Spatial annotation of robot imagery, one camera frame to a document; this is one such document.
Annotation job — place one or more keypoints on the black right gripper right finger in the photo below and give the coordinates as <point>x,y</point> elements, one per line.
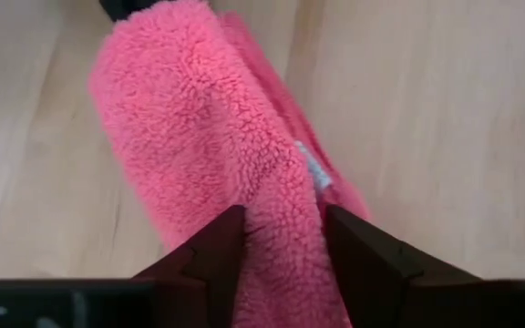
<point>363,259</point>

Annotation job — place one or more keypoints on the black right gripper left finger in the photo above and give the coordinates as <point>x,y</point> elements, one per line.
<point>217,250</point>

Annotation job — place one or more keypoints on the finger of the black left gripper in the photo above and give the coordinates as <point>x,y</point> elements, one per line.
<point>126,7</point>

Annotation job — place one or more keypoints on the pink microfiber towel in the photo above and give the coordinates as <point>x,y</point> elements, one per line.
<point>189,136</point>

